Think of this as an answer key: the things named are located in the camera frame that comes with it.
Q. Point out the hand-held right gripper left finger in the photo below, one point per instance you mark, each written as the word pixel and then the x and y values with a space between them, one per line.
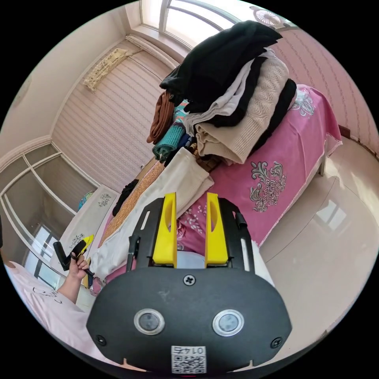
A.
pixel 166 237

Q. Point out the person's left hand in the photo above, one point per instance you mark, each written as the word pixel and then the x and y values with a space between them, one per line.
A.
pixel 77 269

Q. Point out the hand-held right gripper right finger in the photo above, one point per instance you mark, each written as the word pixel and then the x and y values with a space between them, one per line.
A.
pixel 215 239

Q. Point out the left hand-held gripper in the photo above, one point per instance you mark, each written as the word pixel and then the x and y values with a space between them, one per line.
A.
pixel 77 251

